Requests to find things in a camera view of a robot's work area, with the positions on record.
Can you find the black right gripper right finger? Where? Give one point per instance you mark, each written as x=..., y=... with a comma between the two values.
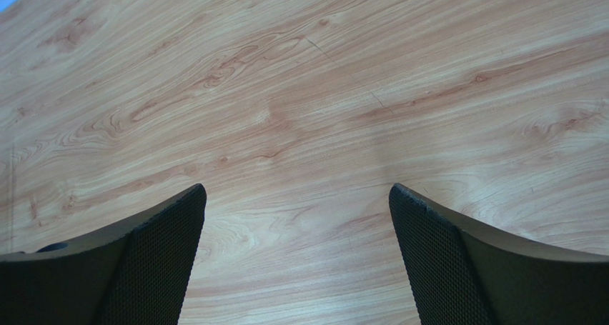
x=464, y=271

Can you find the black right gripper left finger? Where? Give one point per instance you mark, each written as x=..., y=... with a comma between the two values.
x=134, y=271

